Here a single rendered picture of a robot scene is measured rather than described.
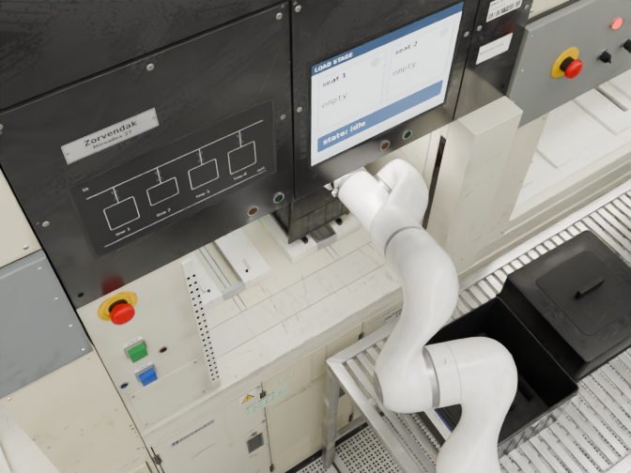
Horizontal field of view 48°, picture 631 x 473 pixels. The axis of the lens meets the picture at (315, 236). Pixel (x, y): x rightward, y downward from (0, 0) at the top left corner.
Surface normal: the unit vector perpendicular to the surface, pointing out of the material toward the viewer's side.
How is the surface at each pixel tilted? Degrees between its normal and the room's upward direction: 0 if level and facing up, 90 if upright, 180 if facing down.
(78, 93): 90
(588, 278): 0
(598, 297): 0
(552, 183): 0
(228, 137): 90
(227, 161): 90
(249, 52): 90
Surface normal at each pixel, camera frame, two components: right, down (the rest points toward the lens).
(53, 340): 0.55, 0.68
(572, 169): 0.01, -0.59
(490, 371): 0.11, -0.22
